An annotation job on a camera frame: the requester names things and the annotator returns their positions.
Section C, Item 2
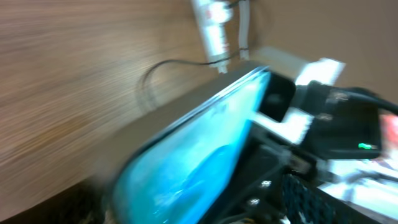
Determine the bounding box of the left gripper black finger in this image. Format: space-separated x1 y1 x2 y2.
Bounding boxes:
199 124 311 223

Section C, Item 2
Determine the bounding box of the turquoise screen Galaxy smartphone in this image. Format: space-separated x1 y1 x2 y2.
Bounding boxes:
109 65 271 224

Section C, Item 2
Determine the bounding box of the black USB charging cable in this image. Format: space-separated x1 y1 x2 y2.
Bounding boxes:
141 0 249 110

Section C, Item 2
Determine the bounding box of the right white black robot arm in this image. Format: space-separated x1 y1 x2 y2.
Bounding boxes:
254 58 397 160

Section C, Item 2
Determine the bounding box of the white power strip socket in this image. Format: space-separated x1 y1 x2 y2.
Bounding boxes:
191 0 233 73

